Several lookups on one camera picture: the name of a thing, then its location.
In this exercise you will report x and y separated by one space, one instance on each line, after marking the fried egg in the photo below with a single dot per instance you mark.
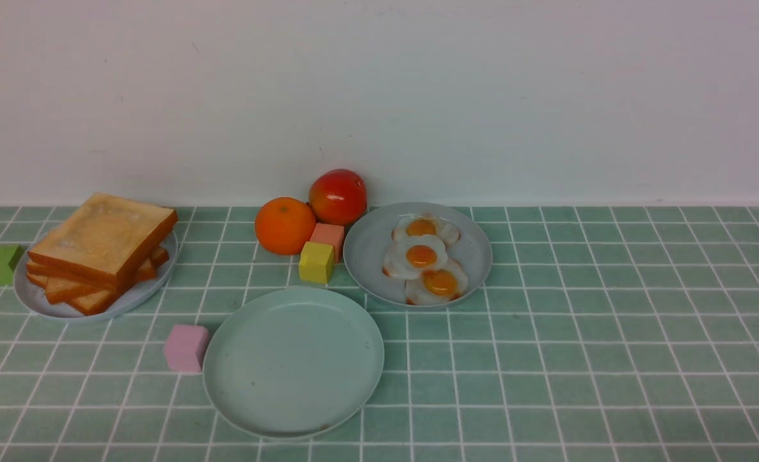
436 287
416 225
410 258

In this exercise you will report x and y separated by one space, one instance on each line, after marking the grey plate with bread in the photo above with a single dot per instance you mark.
33 297

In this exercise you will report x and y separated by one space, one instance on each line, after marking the pink cube block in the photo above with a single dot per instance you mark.
185 348

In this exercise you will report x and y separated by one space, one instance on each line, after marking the red tomato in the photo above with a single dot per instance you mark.
339 197

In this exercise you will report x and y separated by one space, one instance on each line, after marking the green empty plate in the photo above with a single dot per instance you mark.
294 363

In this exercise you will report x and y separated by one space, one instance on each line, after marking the green cube block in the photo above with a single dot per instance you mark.
10 255

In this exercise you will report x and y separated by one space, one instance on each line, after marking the yellow cube block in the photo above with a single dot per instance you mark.
317 262

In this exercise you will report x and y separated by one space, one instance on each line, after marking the grey plate with eggs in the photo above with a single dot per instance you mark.
369 238

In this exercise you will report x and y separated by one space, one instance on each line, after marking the salmon cube block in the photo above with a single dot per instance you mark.
334 235

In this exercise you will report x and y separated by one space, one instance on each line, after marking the orange fruit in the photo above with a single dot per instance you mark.
283 225

